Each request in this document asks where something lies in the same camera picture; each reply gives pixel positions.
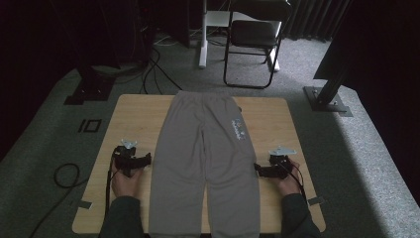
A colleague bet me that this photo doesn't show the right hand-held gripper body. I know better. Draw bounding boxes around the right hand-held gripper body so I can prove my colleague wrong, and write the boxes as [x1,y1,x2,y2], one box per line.
[267,145,297,180]

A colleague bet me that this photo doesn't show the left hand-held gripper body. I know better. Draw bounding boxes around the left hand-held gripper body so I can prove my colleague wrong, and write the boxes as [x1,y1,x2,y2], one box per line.
[112,138,147,178]

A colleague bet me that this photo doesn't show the grey pants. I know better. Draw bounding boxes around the grey pants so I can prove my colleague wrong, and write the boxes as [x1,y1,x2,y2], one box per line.
[148,90,262,238]

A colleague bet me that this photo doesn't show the person's right hand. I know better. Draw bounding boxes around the person's right hand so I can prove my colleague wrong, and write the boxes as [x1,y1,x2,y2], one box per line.
[274,159,304,196]

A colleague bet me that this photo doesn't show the person's left hand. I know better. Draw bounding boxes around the person's left hand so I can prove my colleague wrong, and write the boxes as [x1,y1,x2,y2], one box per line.
[110,162,146,200]

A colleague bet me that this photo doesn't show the black folding chair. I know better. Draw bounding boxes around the black folding chair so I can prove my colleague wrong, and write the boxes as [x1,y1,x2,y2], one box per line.
[223,0,293,90]

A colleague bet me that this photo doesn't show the dark pleated curtain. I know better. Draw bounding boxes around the dark pleated curtain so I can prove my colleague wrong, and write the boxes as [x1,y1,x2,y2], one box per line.
[282,0,352,43]

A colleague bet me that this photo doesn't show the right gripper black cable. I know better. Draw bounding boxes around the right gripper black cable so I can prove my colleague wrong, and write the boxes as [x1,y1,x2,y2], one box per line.
[282,158,309,203]

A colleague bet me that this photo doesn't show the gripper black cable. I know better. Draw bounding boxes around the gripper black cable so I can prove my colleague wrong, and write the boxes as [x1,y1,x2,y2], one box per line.
[104,147,121,216]
[282,158,309,203]

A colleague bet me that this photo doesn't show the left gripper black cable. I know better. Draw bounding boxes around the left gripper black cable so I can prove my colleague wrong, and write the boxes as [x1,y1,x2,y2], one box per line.
[104,147,121,216]

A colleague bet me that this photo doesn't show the black looped floor cable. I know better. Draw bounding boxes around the black looped floor cable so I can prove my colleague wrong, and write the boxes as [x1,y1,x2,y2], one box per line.
[29,162,91,238]

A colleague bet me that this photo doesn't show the black stand with base plate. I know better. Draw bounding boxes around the black stand with base plate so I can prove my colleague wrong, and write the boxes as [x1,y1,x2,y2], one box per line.
[62,63,117,106]
[302,0,354,118]

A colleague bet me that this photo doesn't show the black floor cables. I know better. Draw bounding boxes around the black floor cables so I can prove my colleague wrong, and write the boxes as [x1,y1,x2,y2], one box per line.
[140,46,190,96]

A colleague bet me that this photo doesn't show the white floor cables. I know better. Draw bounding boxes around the white floor cables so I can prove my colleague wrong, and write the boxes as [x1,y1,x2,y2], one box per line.
[153,33,182,48]

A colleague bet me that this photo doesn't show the white desk frame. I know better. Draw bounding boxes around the white desk frame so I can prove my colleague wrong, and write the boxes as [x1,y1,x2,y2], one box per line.
[198,0,282,72]

